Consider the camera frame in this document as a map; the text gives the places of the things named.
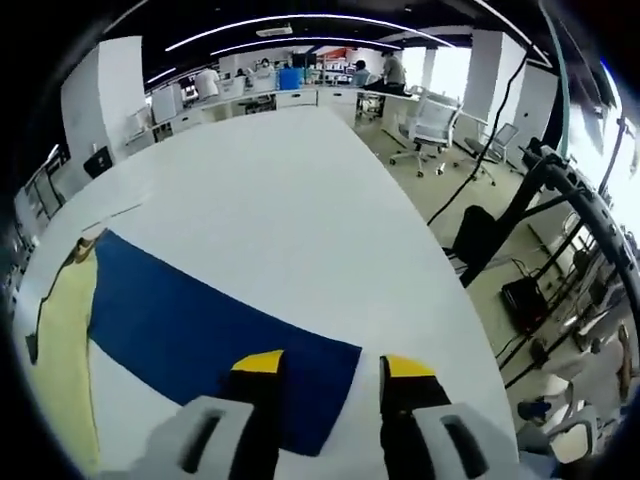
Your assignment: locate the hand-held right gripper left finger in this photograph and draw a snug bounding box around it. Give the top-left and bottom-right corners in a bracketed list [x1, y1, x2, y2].
[144, 349, 287, 480]

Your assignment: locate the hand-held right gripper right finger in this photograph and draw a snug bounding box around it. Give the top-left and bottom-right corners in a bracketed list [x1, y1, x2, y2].
[377, 353, 507, 480]

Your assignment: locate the yellow blue black garment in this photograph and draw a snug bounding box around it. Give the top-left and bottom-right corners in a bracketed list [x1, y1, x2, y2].
[24, 228, 364, 477]

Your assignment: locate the white cable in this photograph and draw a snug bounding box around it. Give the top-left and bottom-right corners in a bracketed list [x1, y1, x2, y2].
[81, 200, 147, 234]

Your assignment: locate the black equipment case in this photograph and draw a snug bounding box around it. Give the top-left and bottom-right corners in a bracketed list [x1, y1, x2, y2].
[501, 277, 547, 335]

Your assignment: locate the white mesh office chair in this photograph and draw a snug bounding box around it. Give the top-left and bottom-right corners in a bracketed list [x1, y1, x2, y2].
[464, 122, 519, 187]
[388, 92, 464, 179]

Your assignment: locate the blue storage bin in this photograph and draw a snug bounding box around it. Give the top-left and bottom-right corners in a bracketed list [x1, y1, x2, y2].
[277, 67, 304, 92]

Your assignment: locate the long ceiling light strip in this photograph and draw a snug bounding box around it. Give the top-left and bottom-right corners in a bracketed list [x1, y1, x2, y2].
[209, 35, 402, 58]
[164, 13, 457, 53]

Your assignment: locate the black hanging cable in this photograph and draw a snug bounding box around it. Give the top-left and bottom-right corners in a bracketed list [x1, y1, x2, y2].
[426, 47, 532, 227]

